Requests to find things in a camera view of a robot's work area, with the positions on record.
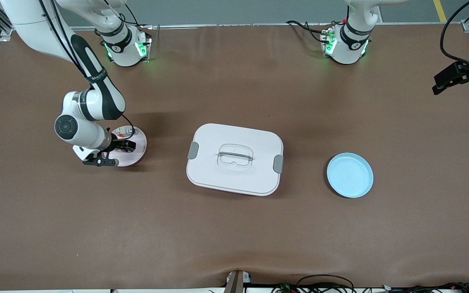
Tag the light blue round plate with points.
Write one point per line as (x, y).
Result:
(350, 176)

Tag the small white green switch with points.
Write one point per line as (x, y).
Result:
(125, 131)

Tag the pink round plate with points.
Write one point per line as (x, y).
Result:
(134, 156)

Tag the brown table cover mat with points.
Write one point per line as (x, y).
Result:
(234, 236)

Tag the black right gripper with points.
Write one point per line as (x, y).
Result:
(117, 145)

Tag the metal table edge bracket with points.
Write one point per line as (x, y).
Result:
(236, 283)

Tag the white lidded storage box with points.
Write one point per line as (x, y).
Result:
(234, 179)

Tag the silver table edge rail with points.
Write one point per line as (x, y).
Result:
(218, 26)

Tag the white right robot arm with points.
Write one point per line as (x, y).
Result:
(35, 24)

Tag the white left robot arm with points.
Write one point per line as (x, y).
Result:
(350, 49)

